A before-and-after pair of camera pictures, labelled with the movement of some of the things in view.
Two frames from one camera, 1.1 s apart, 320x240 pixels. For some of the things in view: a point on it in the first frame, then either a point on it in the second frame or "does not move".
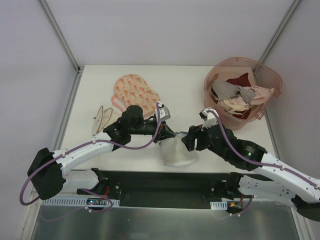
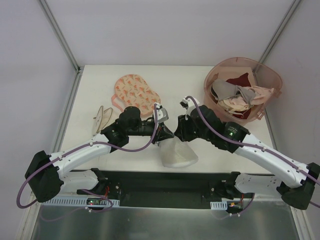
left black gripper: [162, 132] does not move
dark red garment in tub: [242, 80] does not move
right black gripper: [198, 139] to [182, 128]
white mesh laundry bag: [176, 153] does not move
